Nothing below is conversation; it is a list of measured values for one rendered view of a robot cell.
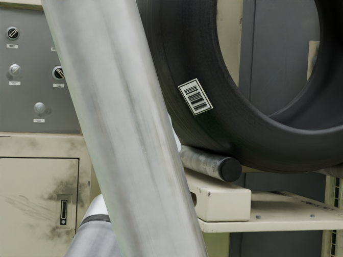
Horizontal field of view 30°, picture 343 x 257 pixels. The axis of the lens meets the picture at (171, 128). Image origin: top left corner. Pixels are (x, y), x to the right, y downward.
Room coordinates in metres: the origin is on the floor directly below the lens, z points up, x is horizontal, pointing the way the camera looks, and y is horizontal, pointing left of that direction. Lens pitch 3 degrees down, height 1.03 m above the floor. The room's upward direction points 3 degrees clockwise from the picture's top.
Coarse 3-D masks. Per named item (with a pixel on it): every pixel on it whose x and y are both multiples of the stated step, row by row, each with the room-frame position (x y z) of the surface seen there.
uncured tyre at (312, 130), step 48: (144, 0) 1.20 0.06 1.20; (192, 0) 1.09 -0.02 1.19; (336, 0) 1.50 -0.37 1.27; (192, 48) 1.10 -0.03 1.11; (336, 48) 1.50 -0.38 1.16; (240, 96) 1.12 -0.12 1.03; (336, 96) 1.48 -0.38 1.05; (192, 144) 1.31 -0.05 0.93; (240, 144) 1.15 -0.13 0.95; (288, 144) 1.16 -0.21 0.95; (336, 144) 1.19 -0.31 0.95
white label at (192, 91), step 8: (192, 80) 1.11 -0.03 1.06; (184, 88) 1.12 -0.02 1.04; (192, 88) 1.11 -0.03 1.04; (200, 88) 1.11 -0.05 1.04; (184, 96) 1.12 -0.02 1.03; (192, 96) 1.12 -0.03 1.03; (200, 96) 1.11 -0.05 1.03; (192, 104) 1.12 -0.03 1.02; (200, 104) 1.12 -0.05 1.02; (208, 104) 1.11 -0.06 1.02; (192, 112) 1.13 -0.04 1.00; (200, 112) 1.13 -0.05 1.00
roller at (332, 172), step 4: (340, 164) 1.28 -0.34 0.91; (324, 168) 1.33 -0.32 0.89; (328, 168) 1.32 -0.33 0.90; (332, 168) 1.30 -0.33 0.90; (336, 168) 1.29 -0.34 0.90; (340, 168) 1.27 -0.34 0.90; (316, 172) 1.38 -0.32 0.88; (320, 172) 1.36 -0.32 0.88; (324, 172) 1.34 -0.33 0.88; (328, 172) 1.32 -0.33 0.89; (332, 172) 1.31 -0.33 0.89; (336, 172) 1.29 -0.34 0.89; (340, 172) 1.28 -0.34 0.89; (336, 176) 1.30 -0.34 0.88; (340, 176) 1.28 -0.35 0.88
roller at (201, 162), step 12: (180, 156) 1.34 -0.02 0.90; (192, 156) 1.28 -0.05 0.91; (204, 156) 1.23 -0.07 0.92; (216, 156) 1.19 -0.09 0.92; (192, 168) 1.29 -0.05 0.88; (204, 168) 1.22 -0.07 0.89; (216, 168) 1.16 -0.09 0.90; (228, 168) 1.15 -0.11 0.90; (240, 168) 1.16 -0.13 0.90; (228, 180) 1.15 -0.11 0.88
